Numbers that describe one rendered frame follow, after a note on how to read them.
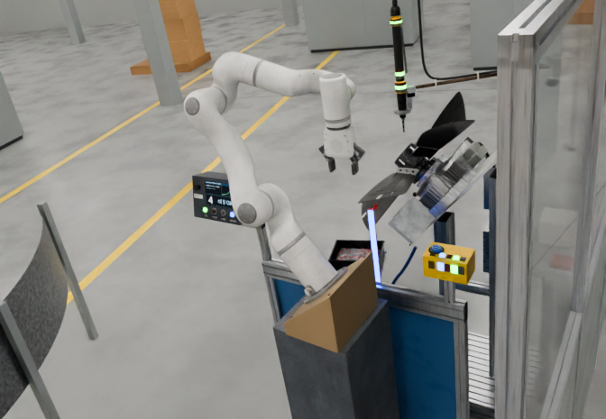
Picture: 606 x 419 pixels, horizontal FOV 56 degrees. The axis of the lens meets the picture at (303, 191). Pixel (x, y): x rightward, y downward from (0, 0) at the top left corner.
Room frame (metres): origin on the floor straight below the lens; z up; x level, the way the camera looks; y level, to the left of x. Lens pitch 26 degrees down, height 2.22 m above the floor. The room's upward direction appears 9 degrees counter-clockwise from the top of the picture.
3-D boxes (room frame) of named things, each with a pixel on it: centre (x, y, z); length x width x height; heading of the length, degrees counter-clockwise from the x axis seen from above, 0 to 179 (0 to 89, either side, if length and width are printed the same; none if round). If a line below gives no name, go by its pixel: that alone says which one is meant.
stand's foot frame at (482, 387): (2.13, -0.68, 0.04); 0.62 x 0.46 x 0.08; 55
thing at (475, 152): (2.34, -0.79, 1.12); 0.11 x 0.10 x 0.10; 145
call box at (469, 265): (1.67, -0.47, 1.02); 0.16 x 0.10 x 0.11; 55
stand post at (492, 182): (2.06, -0.79, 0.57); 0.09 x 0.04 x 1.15; 145
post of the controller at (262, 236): (2.15, 0.20, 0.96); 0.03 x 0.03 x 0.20; 55
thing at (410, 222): (2.08, -0.43, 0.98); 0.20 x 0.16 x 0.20; 55
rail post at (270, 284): (2.15, 0.20, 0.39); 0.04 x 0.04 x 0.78; 55
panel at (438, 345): (1.90, -0.15, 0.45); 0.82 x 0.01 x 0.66; 55
